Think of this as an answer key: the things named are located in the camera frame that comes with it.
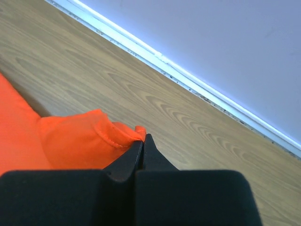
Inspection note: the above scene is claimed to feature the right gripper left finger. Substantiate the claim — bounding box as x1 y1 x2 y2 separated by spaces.
0 141 143 226

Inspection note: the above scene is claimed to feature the back aluminium edge strip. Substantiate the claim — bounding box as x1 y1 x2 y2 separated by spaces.
48 0 301 158

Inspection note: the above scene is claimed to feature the orange t shirt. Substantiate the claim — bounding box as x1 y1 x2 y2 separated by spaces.
0 77 146 173

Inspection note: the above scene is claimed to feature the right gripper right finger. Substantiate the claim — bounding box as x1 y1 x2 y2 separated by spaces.
135 135 262 226

